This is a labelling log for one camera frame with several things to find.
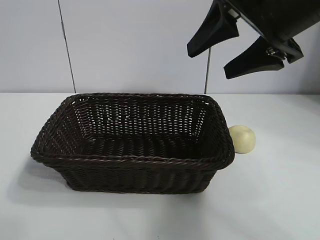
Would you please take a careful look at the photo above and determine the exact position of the pale yellow egg yolk pastry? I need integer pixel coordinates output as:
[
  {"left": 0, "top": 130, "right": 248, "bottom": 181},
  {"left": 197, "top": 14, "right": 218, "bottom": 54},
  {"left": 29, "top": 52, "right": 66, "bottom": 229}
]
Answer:
[{"left": 228, "top": 124, "right": 257, "bottom": 155}]

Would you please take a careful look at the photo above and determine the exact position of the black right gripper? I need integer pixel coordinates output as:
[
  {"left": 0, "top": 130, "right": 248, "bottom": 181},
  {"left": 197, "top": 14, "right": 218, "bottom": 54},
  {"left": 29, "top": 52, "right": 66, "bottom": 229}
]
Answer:
[{"left": 186, "top": 0, "right": 320, "bottom": 80}]

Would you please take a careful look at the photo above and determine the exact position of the dark brown wicker basket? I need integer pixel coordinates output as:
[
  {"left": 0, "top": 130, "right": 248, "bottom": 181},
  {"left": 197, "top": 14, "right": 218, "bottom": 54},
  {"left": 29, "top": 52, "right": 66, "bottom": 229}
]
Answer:
[{"left": 29, "top": 92, "right": 236, "bottom": 195}]

